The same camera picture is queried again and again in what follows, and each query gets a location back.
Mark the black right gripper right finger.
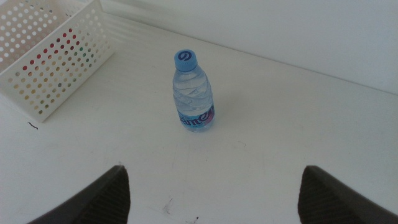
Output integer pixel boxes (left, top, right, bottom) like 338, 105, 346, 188
297, 165, 398, 224

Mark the white perforated plastic basket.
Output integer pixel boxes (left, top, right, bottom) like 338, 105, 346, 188
0, 0, 114, 123

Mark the clear water bottle blue cap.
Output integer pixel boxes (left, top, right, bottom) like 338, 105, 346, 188
172, 49, 216, 133

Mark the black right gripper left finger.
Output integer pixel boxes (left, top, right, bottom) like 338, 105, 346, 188
27, 164, 131, 224

